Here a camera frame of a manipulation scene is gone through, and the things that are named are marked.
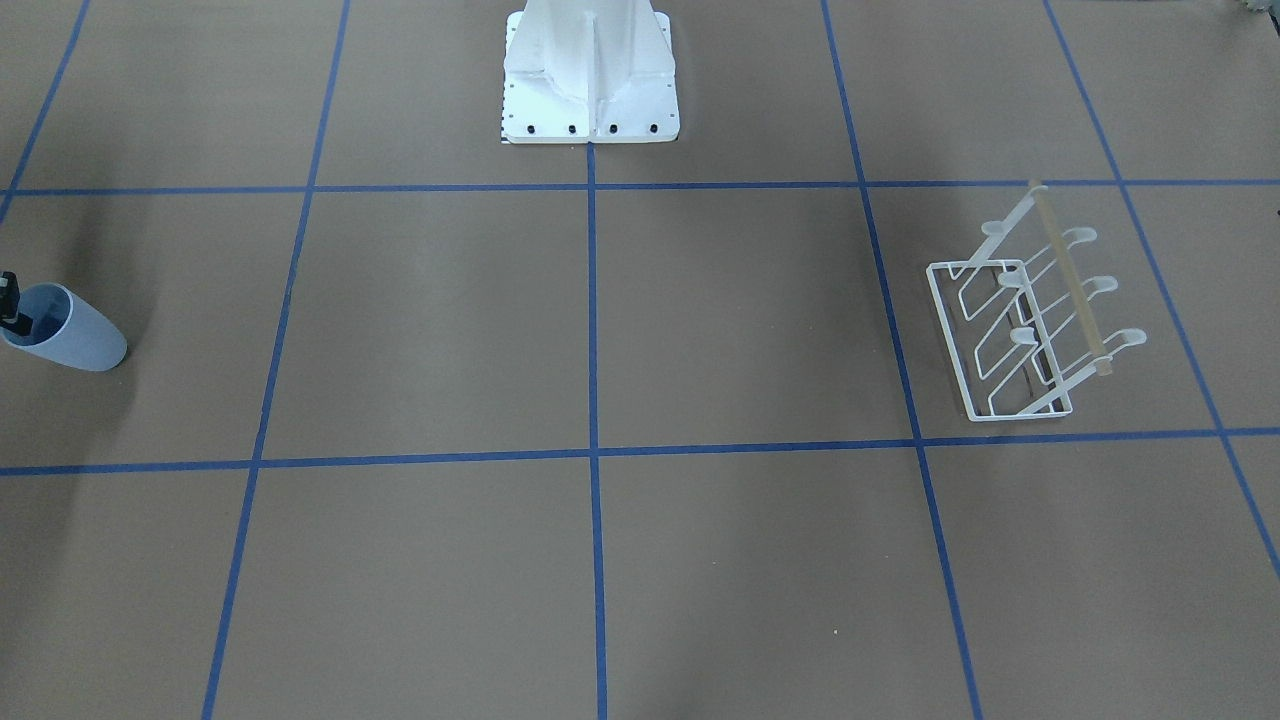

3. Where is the white wire cup holder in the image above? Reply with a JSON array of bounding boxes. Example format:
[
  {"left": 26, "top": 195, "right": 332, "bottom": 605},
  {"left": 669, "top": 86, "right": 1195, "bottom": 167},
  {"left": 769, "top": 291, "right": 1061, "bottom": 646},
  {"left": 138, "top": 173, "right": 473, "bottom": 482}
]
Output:
[{"left": 925, "top": 181, "right": 1148, "bottom": 423}]

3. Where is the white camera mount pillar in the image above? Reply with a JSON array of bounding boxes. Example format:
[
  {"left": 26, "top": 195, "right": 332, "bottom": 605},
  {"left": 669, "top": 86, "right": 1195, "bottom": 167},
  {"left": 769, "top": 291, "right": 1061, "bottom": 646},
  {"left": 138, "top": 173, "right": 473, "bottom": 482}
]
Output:
[{"left": 500, "top": 1, "right": 681, "bottom": 145}]

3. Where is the blue plastic cup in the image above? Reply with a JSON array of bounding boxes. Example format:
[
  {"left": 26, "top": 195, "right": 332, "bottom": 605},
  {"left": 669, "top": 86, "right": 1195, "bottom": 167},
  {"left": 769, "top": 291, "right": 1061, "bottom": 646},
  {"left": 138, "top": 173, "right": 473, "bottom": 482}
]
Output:
[{"left": 3, "top": 283, "right": 128, "bottom": 372}]

